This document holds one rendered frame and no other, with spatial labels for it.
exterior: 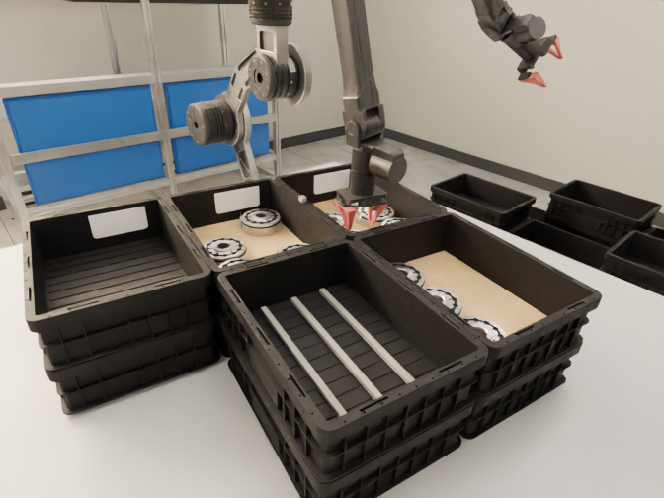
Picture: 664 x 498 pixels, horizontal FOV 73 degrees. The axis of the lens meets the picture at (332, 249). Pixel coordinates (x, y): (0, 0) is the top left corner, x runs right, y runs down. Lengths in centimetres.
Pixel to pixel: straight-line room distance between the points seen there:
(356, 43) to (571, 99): 319
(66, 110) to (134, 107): 35
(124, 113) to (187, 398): 216
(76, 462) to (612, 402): 100
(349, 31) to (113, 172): 220
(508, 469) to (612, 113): 330
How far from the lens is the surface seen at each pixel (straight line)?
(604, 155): 398
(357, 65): 94
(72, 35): 367
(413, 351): 85
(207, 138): 196
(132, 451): 90
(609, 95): 392
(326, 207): 134
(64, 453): 94
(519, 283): 104
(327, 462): 66
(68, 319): 85
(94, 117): 284
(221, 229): 122
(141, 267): 111
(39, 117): 278
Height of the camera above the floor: 139
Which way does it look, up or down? 30 degrees down
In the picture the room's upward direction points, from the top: 2 degrees clockwise
